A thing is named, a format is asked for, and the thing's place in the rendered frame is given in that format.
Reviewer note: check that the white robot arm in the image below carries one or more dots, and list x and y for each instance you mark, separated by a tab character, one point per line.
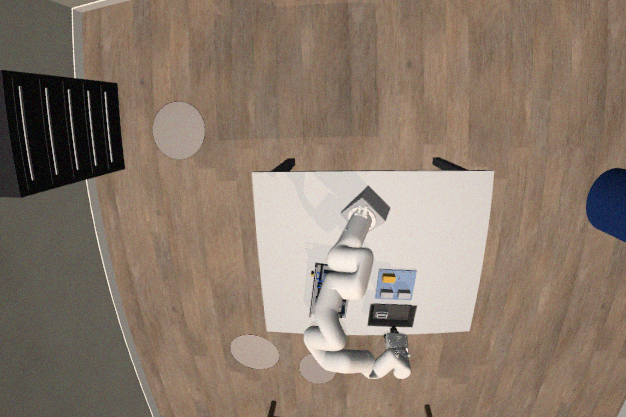
348	255

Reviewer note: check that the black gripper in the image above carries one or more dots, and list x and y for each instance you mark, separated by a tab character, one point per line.
395	338

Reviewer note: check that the yellow rectangular block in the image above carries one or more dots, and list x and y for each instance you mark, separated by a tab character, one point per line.
388	278

